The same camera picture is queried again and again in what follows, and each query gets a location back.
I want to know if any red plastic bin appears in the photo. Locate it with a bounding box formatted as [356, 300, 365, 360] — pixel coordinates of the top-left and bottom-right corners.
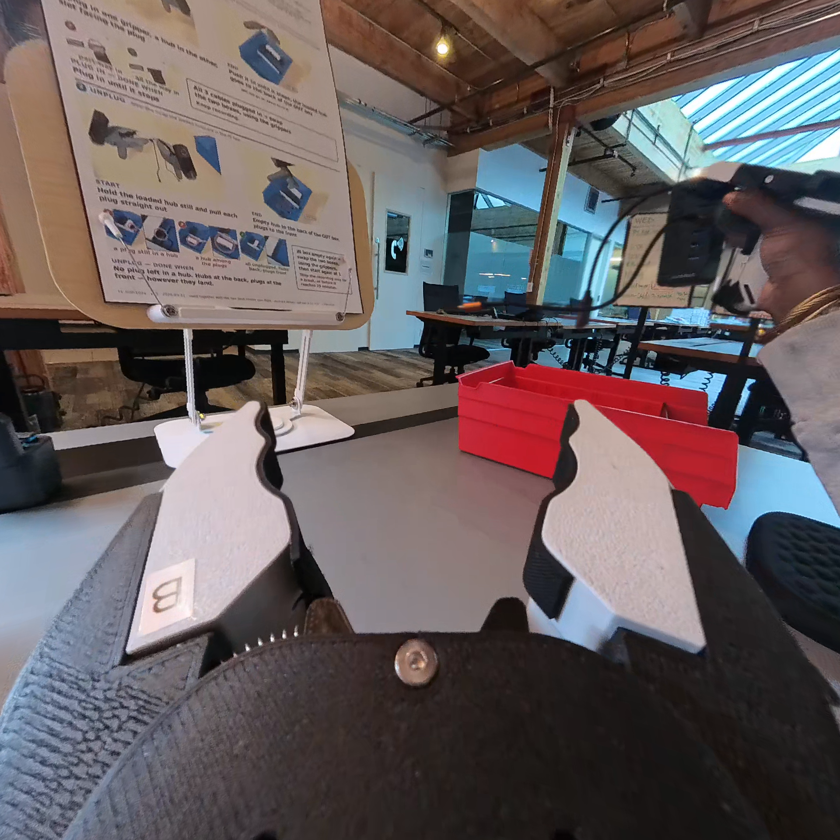
[456, 361, 740, 511]

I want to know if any dark grey pouch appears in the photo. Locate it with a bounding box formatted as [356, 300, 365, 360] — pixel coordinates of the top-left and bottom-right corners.
[0, 412, 63, 514]

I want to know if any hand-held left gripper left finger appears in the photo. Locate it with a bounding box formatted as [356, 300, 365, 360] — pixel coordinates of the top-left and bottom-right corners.
[125, 400, 309, 656]

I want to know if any black mesh pad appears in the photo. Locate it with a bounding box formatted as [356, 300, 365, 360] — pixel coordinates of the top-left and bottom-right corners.
[745, 512, 840, 657]

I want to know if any whiteboard with day plan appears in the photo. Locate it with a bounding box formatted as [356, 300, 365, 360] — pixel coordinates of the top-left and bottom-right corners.
[616, 211, 697, 309]

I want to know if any long wooden office desk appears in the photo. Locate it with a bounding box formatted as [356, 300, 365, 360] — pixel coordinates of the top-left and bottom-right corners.
[640, 333, 770, 427]
[407, 307, 631, 388]

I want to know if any black office chair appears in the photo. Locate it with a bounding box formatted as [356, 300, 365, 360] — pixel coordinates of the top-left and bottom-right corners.
[118, 346, 258, 416]
[419, 282, 491, 388]

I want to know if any black usb hub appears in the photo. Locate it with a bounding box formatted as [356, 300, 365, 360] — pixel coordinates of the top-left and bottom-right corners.
[656, 177, 731, 287]

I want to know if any wooden support post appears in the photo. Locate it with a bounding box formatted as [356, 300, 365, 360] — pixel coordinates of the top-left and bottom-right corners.
[528, 108, 578, 306]

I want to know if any white poster stand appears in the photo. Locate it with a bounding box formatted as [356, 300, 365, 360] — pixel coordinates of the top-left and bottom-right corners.
[154, 325, 355, 469]

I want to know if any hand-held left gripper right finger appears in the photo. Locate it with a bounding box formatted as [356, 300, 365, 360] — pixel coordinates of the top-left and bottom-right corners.
[521, 399, 708, 656]

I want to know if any person's right hand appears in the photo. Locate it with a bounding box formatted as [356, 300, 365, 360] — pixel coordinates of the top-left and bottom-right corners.
[718, 190, 840, 322]

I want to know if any black braided usb cable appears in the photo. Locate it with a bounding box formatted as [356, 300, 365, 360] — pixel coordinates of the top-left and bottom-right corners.
[525, 187, 677, 329]

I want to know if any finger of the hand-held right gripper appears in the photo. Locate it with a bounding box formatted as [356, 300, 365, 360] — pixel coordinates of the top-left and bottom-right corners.
[682, 162, 746, 188]

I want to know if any white door with phone sign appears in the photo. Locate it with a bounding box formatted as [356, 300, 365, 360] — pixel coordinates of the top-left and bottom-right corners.
[369, 171, 429, 353]

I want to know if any instruction sheet on stand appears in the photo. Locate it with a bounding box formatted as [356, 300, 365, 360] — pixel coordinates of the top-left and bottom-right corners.
[3, 39, 375, 330]

